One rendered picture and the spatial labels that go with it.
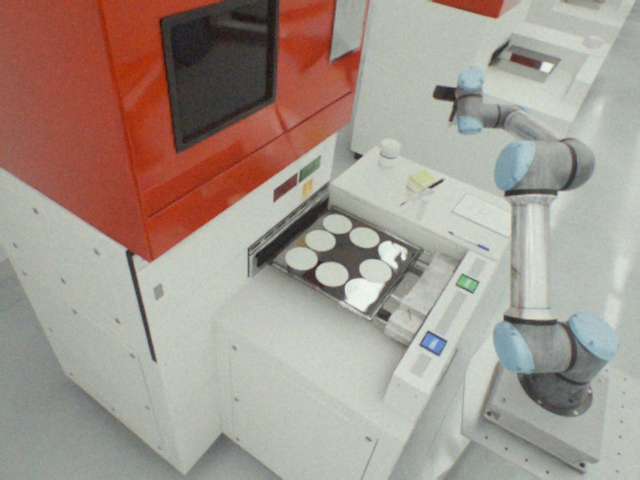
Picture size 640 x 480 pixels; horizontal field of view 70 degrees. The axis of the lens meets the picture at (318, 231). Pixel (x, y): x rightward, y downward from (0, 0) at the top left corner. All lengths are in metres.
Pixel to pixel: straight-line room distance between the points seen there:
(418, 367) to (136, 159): 0.79
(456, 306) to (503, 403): 0.27
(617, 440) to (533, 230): 0.62
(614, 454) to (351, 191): 1.05
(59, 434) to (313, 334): 1.25
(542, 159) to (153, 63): 0.83
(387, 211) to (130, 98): 1.02
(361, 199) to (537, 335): 0.76
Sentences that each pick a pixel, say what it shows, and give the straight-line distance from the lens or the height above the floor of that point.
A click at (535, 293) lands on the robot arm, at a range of 1.16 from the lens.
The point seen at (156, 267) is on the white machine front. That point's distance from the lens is 1.09.
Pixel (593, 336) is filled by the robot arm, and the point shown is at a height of 1.13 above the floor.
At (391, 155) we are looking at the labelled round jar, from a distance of 1.76.
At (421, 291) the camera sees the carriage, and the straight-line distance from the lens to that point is 1.46.
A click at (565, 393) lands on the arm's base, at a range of 1.33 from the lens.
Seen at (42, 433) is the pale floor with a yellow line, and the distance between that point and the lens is 2.29.
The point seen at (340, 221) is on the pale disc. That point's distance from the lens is 1.60.
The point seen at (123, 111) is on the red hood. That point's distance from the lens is 0.80.
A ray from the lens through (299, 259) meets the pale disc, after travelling 1.45.
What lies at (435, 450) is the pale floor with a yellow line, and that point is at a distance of 2.21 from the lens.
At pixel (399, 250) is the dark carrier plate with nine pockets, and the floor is 0.90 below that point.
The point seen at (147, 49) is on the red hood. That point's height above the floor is 1.64.
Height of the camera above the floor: 1.92
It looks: 41 degrees down
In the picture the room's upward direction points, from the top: 8 degrees clockwise
